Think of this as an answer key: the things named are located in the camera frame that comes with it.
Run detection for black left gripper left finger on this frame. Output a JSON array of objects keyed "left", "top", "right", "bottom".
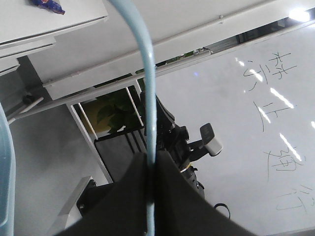
[{"left": 58, "top": 153, "right": 148, "bottom": 236}]

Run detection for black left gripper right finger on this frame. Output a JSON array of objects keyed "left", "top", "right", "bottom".
[{"left": 154, "top": 151, "right": 252, "bottom": 236}]

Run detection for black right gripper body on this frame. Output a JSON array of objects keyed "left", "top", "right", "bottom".
[{"left": 140, "top": 92, "right": 210, "bottom": 170}]

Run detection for light blue plastic basket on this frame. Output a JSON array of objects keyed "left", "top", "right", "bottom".
[{"left": 0, "top": 0, "right": 157, "bottom": 236}]

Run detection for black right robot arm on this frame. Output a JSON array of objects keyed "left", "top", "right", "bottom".
[{"left": 156, "top": 97, "right": 208, "bottom": 198}]

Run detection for green potted plant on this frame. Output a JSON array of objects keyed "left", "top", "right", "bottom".
[{"left": 96, "top": 86, "right": 145, "bottom": 134}]

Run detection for blue chips bag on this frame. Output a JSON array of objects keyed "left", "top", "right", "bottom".
[{"left": 27, "top": 0, "right": 65, "bottom": 15}]

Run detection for white store shelving unit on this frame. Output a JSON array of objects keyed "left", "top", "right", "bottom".
[{"left": 0, "top": 0, "right": 108, "bottom": 75}]

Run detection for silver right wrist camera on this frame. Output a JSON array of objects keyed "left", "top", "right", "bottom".
[{"left": 200, "top": 123, "right": 223, "bottom": 156}]

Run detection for white whiteboard frame stand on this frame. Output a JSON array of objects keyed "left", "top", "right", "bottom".
[{"left": 7, "top": 0, "right": 315, "bottom": 236}]

